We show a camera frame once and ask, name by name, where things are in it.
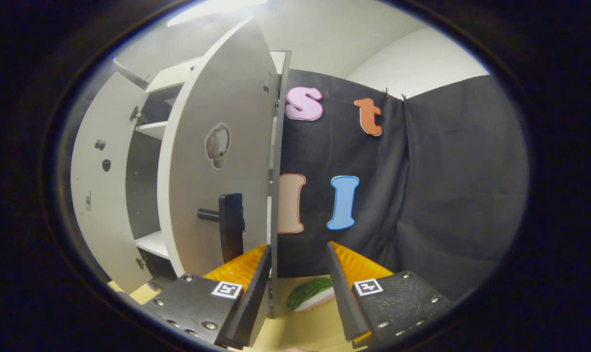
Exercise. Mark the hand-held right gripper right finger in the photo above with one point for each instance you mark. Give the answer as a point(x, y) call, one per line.
point(346, 298)

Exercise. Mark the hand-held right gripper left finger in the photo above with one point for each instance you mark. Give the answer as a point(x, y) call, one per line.
point(253, 303)

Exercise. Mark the white cabinet door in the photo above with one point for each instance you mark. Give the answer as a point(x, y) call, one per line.
point(202, 195)
point(104, 220)

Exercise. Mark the white cabinet shelf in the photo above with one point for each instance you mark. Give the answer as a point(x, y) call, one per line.
point(153, 243)
point(153, 129)

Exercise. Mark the white grey cabinet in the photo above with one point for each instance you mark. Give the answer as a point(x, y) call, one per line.
point(143, 195)

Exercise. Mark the metal door hinge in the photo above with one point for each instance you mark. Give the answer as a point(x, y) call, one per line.
point(137, 116)

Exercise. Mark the watermelon slice toy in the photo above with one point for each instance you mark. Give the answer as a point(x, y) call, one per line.
point(307, 293)

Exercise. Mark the black backdrop cloth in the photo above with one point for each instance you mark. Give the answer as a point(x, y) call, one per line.
point(447, 195)

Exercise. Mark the ceiling light panel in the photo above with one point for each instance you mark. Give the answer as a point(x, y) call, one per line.
point(217, 10)

